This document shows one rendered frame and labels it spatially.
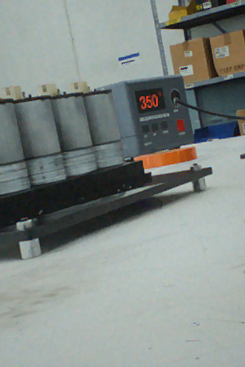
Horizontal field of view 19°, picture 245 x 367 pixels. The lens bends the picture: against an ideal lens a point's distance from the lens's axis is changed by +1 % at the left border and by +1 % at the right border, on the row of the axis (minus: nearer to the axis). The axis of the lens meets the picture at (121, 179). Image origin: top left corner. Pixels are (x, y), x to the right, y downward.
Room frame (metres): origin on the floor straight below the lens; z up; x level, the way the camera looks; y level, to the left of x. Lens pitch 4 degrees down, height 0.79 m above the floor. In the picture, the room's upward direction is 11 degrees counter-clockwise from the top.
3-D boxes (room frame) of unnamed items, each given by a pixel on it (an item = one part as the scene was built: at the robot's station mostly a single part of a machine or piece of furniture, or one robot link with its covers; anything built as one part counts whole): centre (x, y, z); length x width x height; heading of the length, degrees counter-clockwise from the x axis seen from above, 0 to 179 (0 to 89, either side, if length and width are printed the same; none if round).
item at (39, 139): (0.35, 0.04, 0.79); 0.02 x 0.02 x 0.05
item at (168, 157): (0.69, -0.05, 0.76); 0.06 x 0.06 x 0.01
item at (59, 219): (0.34, 0.02, 0.76); 0.16 x 0.07 x 0.01; 148
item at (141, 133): (0.93, -0.01, 0.80); 0.15 x 0.12 x 0.10; 47
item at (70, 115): (0.37, 0.02, 0.79); 0.02 x 0.02 x 0.05
